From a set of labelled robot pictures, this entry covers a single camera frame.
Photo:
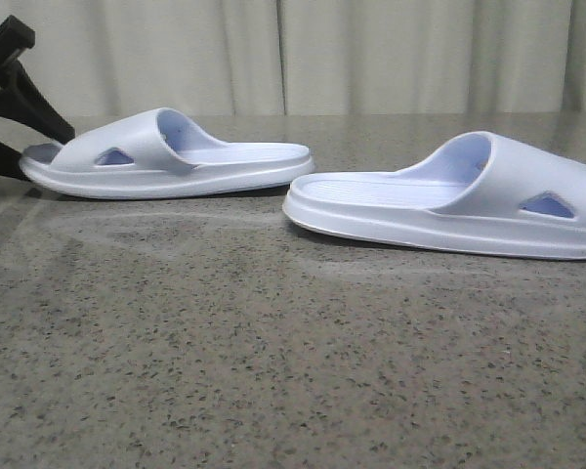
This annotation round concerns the light blue slipper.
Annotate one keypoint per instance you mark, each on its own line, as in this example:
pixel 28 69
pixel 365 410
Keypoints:
pixel 478 193
pixel 160 153

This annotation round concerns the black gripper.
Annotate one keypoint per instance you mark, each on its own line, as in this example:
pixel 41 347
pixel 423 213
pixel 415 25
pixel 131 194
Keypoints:
pixel 20 100

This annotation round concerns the grey-green pleated curtain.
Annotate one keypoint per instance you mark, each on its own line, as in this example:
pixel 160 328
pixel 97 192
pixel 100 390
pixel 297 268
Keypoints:
pixel 306 57

